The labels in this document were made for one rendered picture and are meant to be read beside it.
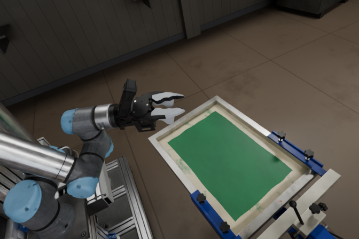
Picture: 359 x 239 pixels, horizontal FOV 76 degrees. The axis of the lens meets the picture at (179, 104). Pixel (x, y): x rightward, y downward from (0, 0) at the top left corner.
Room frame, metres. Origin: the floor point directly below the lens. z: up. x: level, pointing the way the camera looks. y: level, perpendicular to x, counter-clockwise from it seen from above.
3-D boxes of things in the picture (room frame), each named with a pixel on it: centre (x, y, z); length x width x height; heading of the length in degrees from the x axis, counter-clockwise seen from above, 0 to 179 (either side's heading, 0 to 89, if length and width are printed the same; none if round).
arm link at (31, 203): (0.44, 0.57, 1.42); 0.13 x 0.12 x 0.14; 171
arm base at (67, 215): (0.43, 0.57, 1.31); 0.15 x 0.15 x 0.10
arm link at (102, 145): (0.51, 0.29, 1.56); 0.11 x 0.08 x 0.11; 171
